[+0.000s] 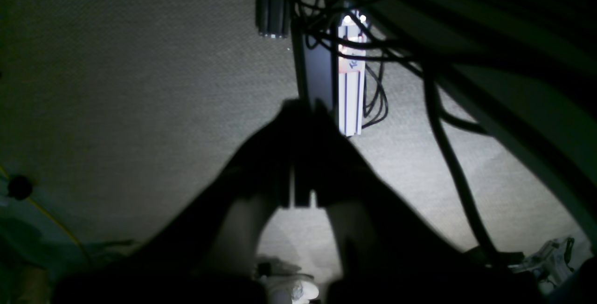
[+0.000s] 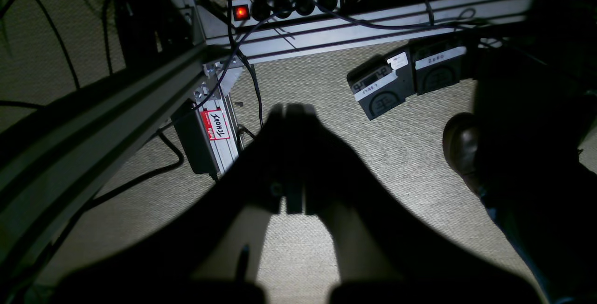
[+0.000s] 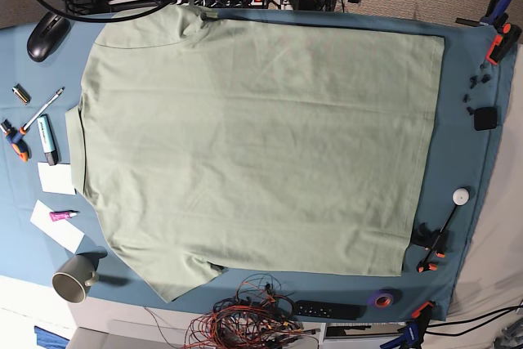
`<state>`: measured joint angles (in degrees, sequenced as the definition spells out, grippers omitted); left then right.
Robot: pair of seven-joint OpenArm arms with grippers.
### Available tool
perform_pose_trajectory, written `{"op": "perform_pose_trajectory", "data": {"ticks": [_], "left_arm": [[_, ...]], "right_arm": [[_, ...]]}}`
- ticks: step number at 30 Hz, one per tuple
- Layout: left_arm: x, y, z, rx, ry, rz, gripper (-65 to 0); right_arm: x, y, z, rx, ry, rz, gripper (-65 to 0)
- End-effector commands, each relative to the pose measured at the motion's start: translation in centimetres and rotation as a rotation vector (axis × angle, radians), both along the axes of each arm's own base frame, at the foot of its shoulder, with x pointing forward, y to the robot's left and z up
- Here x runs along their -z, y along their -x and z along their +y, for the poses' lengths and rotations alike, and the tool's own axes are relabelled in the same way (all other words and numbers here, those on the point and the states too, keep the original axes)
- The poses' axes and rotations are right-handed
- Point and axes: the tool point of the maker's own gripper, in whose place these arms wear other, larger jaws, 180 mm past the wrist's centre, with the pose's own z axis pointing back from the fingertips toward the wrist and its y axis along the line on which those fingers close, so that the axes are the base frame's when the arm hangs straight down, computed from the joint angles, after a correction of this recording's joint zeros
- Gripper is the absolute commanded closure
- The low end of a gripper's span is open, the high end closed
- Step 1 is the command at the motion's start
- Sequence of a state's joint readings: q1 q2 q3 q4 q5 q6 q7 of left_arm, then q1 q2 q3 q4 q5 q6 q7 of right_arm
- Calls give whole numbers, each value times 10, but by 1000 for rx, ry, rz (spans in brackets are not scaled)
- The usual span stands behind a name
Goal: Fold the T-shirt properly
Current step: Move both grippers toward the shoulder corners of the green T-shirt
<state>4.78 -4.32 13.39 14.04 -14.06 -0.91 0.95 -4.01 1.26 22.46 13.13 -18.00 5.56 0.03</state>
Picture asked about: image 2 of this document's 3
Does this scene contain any white power strip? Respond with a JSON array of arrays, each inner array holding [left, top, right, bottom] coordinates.
[[231, 0, 342, 28]]

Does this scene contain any brown leather shoe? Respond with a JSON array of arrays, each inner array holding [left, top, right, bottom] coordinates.
[[442, 112, 480, 198]]

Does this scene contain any black foot pedal start label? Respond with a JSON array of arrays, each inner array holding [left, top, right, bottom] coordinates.
[[346, 48, 416, 121]]

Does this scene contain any aluminium frame rail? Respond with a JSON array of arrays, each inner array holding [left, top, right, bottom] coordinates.
[[0, 44, 225, 281]]

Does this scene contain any black foot pedal zero label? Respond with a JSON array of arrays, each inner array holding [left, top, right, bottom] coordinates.
[[411, 41, 467, 95]]

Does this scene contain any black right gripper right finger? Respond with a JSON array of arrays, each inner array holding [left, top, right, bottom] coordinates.
[[285, 104, 541, 304]]

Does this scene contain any black power supply box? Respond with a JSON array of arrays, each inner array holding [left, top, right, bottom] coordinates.
[[171, 99, 218, 180]]

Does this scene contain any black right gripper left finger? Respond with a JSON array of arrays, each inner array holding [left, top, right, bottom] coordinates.
[[61, 104, 284, 304]]

